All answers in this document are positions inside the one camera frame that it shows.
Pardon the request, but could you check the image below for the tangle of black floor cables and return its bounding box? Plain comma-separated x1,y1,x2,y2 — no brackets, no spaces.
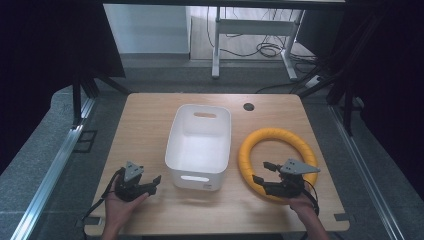
205,6,318,65

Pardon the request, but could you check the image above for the person's left hand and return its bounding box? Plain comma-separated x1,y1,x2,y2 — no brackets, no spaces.
104,191,150,232

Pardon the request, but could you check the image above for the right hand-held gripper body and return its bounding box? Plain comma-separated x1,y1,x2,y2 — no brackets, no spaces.
265,157,322,200

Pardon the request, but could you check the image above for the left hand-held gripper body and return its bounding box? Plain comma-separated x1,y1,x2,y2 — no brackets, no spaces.
114,161,150,203

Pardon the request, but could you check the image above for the black metal stand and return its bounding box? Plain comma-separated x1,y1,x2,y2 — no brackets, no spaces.
70,64,132,127
289,13,366,137

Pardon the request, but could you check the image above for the yellow foam ring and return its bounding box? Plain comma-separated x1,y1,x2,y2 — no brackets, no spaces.
237,127,319,203

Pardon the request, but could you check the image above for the white metal desk frame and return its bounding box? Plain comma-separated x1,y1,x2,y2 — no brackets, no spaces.
211,6,306,82

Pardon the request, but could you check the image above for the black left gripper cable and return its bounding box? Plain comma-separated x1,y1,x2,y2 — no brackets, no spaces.
81,167,126,223

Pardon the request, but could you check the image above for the black power strip cable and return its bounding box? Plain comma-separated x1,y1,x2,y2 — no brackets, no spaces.
254,81,312,95

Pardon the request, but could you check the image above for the white power strip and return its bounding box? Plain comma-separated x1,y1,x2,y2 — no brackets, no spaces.
304,75,325,89

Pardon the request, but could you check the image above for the person's right hand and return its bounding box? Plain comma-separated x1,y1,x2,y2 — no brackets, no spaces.
287,194,320,222

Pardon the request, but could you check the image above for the dark curtain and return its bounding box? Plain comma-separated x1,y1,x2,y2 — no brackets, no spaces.
343,0,424,202
0,0,127,175

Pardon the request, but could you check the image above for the dark box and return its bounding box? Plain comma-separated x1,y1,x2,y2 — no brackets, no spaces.
295,9,345,58

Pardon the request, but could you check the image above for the aluminium rail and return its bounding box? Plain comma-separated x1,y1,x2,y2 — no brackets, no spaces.
327,104,406,240
9,96,98,240

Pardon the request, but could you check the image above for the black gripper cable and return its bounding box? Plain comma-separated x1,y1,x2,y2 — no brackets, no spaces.
81,167,126,223
301,179,321,216

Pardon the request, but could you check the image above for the black floor bracket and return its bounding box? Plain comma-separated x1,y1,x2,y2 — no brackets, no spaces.
73,129,99,154

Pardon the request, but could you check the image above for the white plastic storage bin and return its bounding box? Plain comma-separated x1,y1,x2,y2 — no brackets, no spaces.
164,103,233,193

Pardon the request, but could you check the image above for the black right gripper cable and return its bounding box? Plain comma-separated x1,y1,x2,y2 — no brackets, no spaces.
301,179,321,216

